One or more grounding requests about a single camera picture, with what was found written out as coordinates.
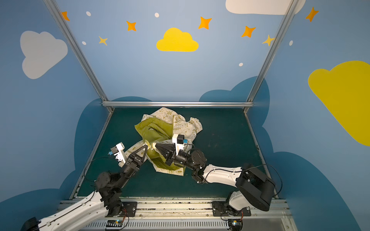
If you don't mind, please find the aluminium frame post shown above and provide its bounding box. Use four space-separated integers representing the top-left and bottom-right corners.
43 0 108 103
243 0 303 115

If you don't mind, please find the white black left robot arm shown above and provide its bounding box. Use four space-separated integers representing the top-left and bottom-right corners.
21 144 148 231

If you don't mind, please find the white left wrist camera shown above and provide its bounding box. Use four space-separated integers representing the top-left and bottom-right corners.
108 142 127 167

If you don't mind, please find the rear horizontal aluminium frame bar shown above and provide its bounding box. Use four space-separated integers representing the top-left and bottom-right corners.
102 101 253 108

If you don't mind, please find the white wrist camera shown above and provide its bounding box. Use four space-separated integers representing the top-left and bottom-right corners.
172 134 188 155
108 142 127 167

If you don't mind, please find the small circuit board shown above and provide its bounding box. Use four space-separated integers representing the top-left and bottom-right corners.
105 219 124 231
227 219 243 231

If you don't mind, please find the right table edge rail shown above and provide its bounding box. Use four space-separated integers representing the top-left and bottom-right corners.
244 108 282 199

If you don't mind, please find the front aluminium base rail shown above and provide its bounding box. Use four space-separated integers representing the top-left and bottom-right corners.
57 197 298 231

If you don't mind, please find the right aluminium frame post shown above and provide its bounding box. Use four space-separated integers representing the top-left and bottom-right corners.
243 0 303 115

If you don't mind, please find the right small circuit board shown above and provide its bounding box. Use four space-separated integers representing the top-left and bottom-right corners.
227 219 243 231

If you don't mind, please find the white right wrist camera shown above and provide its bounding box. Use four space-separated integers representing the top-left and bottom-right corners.
172 134 188 155

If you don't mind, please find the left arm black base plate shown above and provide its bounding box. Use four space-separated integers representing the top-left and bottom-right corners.
115 201 138 218

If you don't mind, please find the left aluminium frame post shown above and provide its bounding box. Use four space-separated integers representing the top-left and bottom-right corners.
43 0 108 103

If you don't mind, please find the left small circuit board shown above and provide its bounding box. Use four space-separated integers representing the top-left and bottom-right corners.
105 219 124 231

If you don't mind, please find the white green printed jacket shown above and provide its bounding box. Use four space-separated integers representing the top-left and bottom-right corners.
124 107 203 176

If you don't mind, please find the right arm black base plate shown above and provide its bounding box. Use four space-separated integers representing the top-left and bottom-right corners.
211 201 251 217

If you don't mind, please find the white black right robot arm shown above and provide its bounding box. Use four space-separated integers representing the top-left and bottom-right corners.
152 143 276 211

